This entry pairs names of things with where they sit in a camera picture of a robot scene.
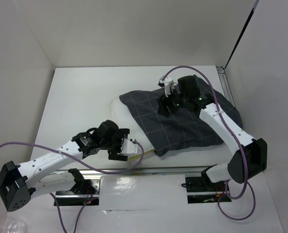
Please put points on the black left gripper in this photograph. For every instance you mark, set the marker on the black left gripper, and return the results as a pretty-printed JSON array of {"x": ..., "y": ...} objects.
[{"x": 120, "y": 133}]

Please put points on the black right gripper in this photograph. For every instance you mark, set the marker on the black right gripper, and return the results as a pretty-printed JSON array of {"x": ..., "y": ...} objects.
[{"x": 162, "y": 102}]

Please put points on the dark grey checked pillowcase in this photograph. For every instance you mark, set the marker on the dark grey checked pillowcase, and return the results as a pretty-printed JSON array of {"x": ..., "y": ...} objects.
[{"x": 180, "y": 131}]

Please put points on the white pillow with yellow edge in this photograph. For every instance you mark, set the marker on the white pillow with yellow edge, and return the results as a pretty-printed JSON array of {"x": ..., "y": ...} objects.
[{"x": 123, "y": 118}]

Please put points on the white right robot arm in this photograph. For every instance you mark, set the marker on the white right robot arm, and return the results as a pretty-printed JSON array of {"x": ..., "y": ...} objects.
[{"x": 249, "y": 154}]

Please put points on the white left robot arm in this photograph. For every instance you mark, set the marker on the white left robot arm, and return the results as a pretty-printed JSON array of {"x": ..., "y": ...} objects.
[{"x": 22, "y": 182}]

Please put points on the clear plastic object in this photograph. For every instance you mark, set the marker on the clear plastic object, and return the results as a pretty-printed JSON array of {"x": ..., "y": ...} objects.
[{"x": 12, "y": 225}]

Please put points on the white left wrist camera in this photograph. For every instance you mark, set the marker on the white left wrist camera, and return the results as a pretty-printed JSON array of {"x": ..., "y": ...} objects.
[{"x": 129, "y": 147}]

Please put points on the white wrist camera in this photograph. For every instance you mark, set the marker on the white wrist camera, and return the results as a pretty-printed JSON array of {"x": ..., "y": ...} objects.
[
  {"x": 129, "y": 147},
  {"x": 167, "y": 84}
]

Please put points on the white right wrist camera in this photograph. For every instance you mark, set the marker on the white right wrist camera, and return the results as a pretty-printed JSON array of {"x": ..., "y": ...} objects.
[{"x": 167, "y": 84}]

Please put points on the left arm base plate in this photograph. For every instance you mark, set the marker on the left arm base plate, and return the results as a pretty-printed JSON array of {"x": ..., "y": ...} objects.
[{"x": 89, "y": 194}]

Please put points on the aluminium right side rail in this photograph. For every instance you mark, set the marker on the aluminium right side rail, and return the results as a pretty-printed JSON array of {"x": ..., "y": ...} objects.
[{"x": 226, "y": 82}]

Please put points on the aluminium rail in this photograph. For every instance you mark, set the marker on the aluminium rail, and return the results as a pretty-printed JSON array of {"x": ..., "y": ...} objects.
[
  {"x": 226, "y": 82},
  {"x": 189, "y": 171}
]

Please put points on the aluminium front rail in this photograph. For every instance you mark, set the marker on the aluminium front rail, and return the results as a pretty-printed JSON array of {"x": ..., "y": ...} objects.
[{"x": 189, "y": 171}]

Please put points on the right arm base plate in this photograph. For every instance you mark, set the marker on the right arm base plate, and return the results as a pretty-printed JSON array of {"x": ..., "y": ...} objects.
[{"x": 198, "y": 193}]

